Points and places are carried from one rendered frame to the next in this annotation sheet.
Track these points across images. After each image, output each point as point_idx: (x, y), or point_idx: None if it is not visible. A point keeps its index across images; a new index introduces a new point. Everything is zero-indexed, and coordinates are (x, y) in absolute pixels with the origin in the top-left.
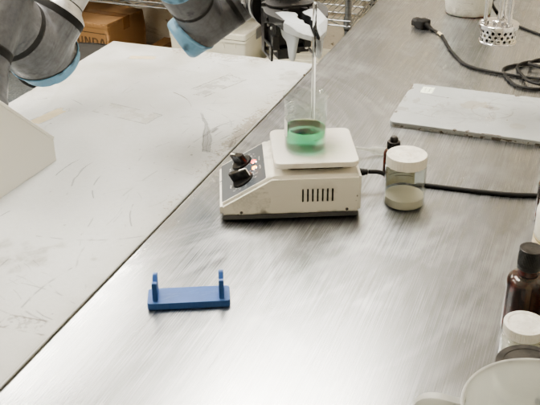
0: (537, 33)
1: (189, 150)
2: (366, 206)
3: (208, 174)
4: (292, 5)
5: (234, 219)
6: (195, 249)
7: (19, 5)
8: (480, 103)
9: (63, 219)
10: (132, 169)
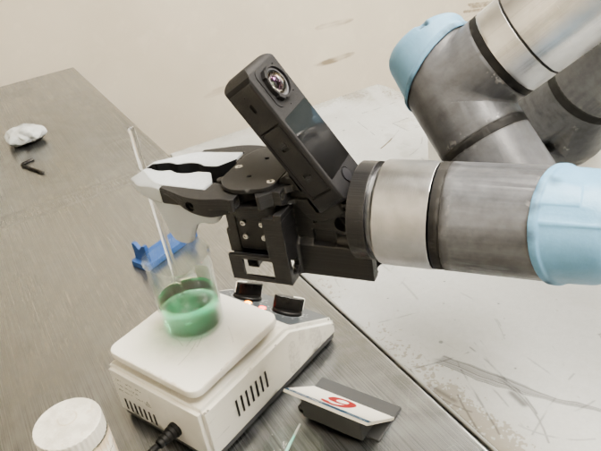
0: None
1: (457, 344)
2: (135, 438)
3: (370, 338)
4: (238, 164)
5: None
6: (225, 275)
7: (596, 48)
8: None
9: None
10: (440, 283)
